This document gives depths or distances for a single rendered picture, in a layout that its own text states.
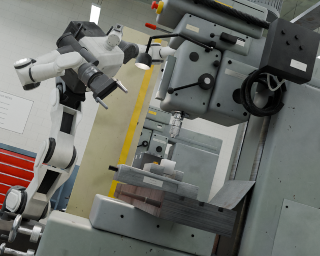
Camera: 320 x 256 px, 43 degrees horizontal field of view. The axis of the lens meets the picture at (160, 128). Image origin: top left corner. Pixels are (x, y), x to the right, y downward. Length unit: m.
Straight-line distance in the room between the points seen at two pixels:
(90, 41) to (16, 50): 9.22
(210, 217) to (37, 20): 10.57
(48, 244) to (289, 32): 1.25
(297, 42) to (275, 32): 0.10
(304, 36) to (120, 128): 2.15
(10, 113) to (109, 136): 7.60
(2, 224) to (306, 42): 1.57
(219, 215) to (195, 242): 0.48
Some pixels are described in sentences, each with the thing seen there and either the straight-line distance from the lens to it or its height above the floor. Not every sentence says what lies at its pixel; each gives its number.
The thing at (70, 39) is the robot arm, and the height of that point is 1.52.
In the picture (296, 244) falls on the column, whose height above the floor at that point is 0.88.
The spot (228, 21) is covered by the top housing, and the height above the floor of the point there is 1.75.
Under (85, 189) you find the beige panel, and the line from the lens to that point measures 3.52.
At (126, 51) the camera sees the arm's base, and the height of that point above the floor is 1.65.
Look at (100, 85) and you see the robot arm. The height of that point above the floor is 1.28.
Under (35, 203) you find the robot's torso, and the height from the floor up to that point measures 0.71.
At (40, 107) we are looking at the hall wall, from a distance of 10.96.
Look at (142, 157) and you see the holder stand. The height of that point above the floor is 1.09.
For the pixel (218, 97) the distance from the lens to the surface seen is 1.83.
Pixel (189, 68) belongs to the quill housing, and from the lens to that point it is 1.83.
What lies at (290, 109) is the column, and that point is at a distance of 1.84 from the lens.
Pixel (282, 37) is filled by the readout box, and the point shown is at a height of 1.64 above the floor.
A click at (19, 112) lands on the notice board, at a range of 10.98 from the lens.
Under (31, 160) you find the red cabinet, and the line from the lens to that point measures 6.30.
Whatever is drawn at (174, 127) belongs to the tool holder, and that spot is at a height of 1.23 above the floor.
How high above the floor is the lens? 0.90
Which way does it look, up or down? 10 degrees up
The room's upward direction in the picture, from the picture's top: 16 degrees clockwise
